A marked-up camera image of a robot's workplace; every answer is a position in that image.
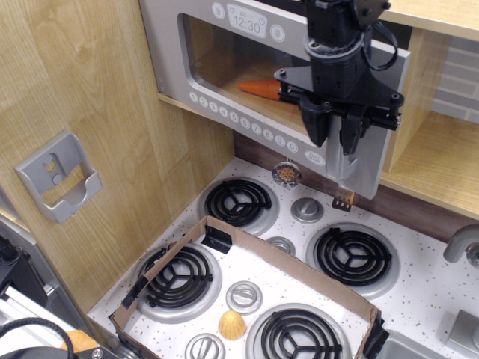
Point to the grey wall phone holder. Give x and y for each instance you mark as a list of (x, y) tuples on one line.
[(49, 166)]

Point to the yellow ribbed toy shell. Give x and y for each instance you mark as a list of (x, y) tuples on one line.
[(231, 325)]

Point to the grey stove knob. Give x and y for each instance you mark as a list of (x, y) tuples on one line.
[(307, 210), (244, 297), (205, 346), (283, 244)]

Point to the grey toy sink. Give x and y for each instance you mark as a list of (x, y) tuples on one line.
[(459, 340)]

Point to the hanging small metal spatula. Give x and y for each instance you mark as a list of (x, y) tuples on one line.
[(343, 199)]

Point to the brown cardboard barrier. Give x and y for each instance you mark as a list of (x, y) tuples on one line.
[(285, 281)]

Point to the back right black burner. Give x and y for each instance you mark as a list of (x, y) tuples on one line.
[(352, 257)]

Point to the back grey stove knob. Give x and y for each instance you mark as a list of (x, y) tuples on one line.
[(307, 210)]

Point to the middle grey stove knob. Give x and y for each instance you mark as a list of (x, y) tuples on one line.
[(283, 244)]

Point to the orange object at bottom left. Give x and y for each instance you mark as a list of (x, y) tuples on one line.
[(81, 341)]

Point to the black burner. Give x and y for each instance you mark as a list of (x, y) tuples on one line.
[(297, 333), (183, 281), (352, 257), (238, 202)]

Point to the hanging round metal strainer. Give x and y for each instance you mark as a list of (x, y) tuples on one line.
[(287, 174)]

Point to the grey toy microwave door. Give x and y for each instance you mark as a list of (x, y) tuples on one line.
[(201, 50)]

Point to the front left black burner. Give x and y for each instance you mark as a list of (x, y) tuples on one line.
[(183, 281)]

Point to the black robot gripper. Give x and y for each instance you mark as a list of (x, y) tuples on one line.
[(340, 81)]

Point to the orange toy carrot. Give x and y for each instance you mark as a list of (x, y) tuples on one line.
[(268, 88)]

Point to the centre grey stove knob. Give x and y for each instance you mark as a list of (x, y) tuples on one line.
[(244, 297)]

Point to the front grey stove knob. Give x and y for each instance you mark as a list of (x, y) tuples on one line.
[(205, 346)]

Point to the grey toy faucet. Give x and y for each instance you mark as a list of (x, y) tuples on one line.
[(464, 241)]

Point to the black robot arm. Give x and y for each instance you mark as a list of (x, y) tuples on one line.
[(337, 22)]

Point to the black device at left edge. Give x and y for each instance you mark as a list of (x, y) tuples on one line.
[(17, 272)]

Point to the front right black burner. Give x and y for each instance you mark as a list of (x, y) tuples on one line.
[(297, 333)]

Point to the back left black burner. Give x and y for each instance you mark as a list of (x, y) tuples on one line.
[(238, 202)]

